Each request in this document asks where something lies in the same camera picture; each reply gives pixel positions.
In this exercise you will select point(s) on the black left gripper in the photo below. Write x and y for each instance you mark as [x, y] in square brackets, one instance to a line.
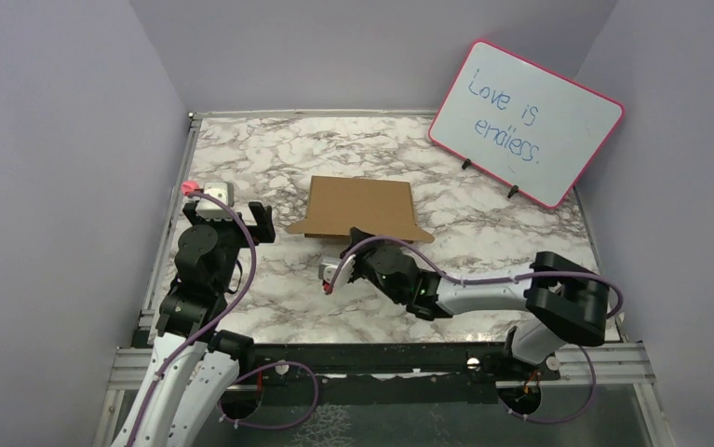
[262, 217]

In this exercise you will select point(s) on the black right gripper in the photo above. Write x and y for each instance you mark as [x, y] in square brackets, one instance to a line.
[356, 237]

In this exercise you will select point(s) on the brown cardboard box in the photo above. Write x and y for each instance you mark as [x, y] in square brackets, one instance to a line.
[335, 205]

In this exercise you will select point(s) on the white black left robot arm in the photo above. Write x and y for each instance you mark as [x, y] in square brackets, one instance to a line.
[192, 360]

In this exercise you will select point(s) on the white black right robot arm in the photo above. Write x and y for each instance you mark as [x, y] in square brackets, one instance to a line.
[570, 305]

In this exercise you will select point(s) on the pink capped small bottle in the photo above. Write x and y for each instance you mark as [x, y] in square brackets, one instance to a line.
[189, 187]

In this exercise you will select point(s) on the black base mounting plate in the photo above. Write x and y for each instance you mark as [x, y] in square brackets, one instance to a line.
[369, 376]

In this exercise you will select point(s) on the pink framed whiteboard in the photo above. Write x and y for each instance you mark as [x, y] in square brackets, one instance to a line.
[523, 124]

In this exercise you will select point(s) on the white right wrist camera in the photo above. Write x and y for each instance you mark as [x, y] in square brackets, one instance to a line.
[335, 272]

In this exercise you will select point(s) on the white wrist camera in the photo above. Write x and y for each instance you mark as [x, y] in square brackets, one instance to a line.
[335, 272]
[209, 207]

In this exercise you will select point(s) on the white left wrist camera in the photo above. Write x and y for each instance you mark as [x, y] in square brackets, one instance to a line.
[209, 207]

